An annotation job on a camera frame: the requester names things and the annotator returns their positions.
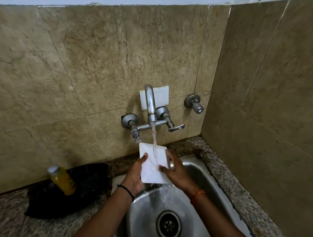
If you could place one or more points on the person's left hand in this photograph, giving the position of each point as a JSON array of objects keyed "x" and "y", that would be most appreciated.
[{"x": 132, "y": 176}]

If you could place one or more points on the person's right hand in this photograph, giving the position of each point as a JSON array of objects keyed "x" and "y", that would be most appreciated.
[{"x": 179, "y": 173}]

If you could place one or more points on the person's left thumb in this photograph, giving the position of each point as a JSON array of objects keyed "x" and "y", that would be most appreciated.
[{"x": 144, "y": 158}]

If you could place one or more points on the person's right thumb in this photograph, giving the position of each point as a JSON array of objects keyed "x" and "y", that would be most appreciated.
[{"x": 165, "y": 169}]

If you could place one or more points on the white square plate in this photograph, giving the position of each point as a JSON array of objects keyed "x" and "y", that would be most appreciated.
[{"x": 152, "y": 163}]

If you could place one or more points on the person's left forearm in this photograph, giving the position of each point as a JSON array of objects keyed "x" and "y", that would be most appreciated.
[{"x": 102, "y": 214}]

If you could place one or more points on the person's right forearm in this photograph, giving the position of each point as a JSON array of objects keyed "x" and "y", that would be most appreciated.
[{"x": 215, "y": 217}]

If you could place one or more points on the black wrist thread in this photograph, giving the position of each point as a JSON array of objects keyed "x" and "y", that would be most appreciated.
[{"x": 126, "y": 191}]

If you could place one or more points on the stainless steel sink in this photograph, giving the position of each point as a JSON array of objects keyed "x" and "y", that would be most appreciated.
[{"x": 176, "y": 207}]

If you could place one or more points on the orange wrist thread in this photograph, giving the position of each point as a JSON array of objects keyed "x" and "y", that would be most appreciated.
[{"x": 198, "y": 194}]

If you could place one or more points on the sink drain strainer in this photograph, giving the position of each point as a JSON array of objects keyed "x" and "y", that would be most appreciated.
[{"x": 168, "y": 223}]

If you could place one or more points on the black cloth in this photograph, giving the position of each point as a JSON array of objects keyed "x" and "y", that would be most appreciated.
[{"x": 68, "y": 193}]

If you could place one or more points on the yellow liquid bottle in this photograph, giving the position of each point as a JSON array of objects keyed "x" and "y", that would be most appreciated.
[{"x": 62, "y": 180}]

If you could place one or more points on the chrome wall mixer tap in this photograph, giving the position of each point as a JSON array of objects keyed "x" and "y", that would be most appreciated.
[{"x": 152, "y": 117}]

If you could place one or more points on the white wall switch plate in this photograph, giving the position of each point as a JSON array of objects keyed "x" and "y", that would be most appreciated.
[{"x": 160, "y": 97}]

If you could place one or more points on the chrome wall stop valve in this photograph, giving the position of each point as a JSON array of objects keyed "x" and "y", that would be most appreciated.
[{"x": 194, "y": 103}]

